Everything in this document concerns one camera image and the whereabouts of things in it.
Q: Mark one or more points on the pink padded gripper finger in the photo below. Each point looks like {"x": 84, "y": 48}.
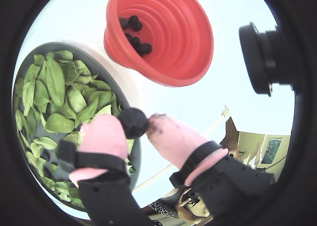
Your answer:
{"x": 104, "y": 136}
{"x": 173, "y": 141}

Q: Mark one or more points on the dark blueberry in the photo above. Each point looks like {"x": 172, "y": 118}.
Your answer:
{"x": 133, "y": 19}
{"x": 123, "y": 22}
{"x": 135, "y": 41}
{"x": 145, "y": 48}
{"x": 137, "y": 26}
{"x": 133, "y": 123}
{"x": 128, "y": 36}

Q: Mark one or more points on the black hand controller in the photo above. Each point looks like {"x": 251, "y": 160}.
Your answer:
{"x": 190, "y": 197}

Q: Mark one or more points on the dark grey round bowl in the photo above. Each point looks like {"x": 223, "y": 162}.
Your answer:
{"x": 99, "y": 70}

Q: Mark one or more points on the pile of green leaves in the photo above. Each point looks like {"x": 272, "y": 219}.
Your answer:
{"x": 55, "y": 79}

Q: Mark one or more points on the red collapsible cup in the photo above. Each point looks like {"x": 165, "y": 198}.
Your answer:
{"x": 178, "y": 50}

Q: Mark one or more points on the brown cardboard box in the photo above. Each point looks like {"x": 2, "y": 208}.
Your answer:
{"x": 230, "y": 136}

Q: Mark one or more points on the person in background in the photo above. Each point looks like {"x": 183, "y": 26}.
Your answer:
{"x": 190, "y": 211}

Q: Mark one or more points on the framed wall picture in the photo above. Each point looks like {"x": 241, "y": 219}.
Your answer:
{"x": 272, "y": 150}

